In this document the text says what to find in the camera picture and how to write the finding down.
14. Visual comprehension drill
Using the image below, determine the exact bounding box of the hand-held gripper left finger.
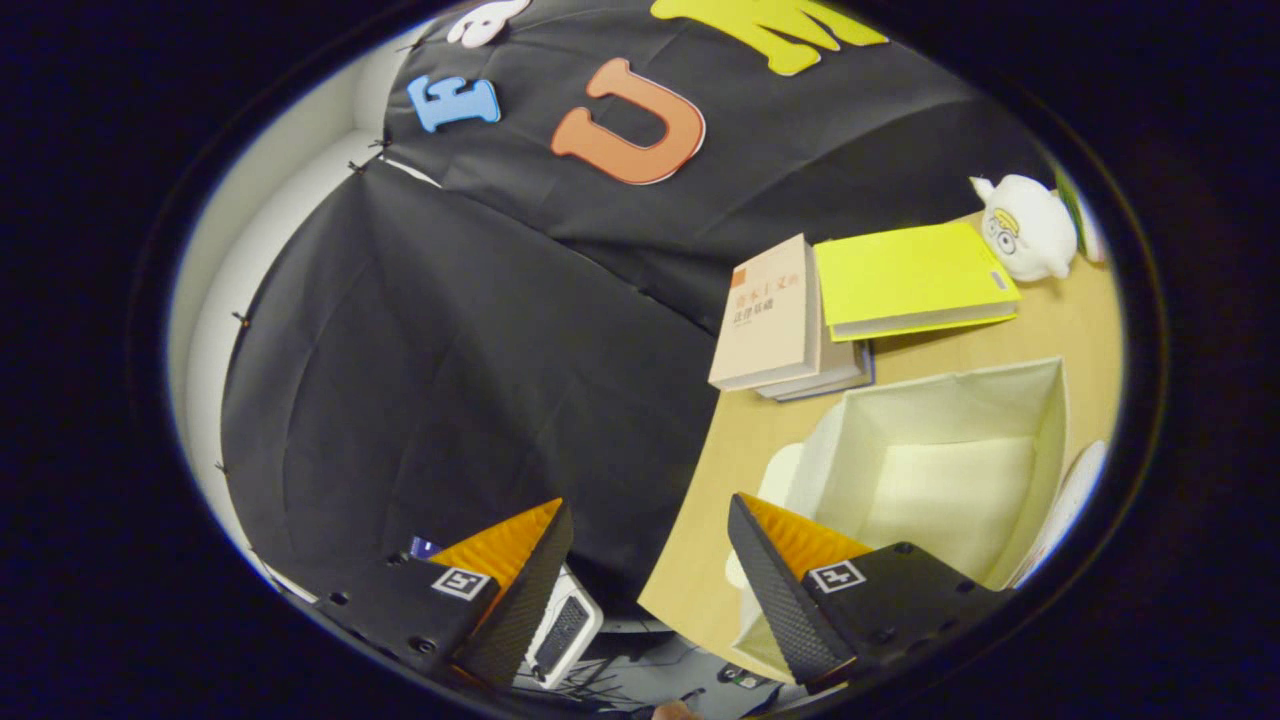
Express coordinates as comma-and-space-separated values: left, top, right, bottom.
312, 498, 576, 691

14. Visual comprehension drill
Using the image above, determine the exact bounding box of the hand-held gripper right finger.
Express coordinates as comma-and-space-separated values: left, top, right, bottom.
727, 493, 1013, 691

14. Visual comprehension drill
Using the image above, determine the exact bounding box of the fabric storage box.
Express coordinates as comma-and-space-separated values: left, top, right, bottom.
725, 357, 1071, 681

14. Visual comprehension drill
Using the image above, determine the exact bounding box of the white canvas shoe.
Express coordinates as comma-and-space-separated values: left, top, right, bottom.
1005, 440, 1109, 591

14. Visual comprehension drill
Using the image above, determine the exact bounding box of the white device with dark grille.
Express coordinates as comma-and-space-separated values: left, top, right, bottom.
515, 563, 605, 691

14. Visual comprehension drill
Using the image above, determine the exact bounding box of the grey-blue book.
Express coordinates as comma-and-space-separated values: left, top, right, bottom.
755, 335, 877, 403

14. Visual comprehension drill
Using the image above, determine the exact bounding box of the black backdrop cloth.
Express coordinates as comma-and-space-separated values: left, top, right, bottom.
220, 0, 1061, 611

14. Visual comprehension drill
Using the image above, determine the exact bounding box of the beige book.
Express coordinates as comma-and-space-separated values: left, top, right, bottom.
708, 233, 823, 393

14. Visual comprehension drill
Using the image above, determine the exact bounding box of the yellow book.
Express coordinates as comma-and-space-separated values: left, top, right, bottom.
812, 220, 1023, 343

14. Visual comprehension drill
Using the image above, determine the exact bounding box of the white plush toy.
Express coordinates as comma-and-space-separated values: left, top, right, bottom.
968, 174, 1079, 283

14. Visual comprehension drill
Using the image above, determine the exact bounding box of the black cable bundle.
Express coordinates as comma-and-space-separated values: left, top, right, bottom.
555, 635, 721, 716

